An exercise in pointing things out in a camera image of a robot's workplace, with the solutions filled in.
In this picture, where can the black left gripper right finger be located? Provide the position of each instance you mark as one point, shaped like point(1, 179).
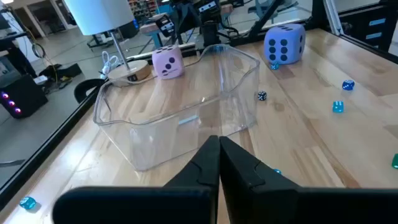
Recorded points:
point(264, 202)

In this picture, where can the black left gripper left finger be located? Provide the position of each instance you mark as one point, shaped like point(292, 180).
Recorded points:
point(186, 205)

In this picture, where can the small teal translucent die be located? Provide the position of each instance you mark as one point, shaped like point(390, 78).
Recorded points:
point(277, 171)
point(27, 203)
point(338, 106)
point(274, 65)

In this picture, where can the small black die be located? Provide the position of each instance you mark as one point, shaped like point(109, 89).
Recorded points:
point(262, 95)

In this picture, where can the small green translucent die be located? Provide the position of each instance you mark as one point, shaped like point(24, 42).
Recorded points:
point(395, 161)

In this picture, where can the small blue translucent die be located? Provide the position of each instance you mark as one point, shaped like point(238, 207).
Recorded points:
point(348, 85)

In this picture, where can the large pink foam die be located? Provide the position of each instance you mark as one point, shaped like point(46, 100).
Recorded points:
point(168, 62)

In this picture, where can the large purple foam die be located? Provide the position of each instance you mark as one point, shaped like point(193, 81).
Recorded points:
point(284, 43)

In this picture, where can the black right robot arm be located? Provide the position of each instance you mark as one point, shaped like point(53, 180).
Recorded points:
point(212, 34)

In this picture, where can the clear plastic bin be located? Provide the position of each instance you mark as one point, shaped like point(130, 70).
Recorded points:
point(174, 130)

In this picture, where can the black computer with pink lights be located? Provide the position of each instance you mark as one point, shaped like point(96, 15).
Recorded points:
point(28, 96)

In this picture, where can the black cabinet with blue labels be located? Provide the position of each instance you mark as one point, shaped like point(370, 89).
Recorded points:
point(357, 28)

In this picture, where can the white shade wooden base lamp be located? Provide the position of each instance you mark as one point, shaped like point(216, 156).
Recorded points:
point(99, 15)

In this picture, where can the black aluminium table frame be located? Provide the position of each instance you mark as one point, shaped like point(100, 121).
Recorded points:
point(49, 147)

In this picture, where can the silver aluminium frame post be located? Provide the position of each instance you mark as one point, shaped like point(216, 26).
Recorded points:
point(332, 15)

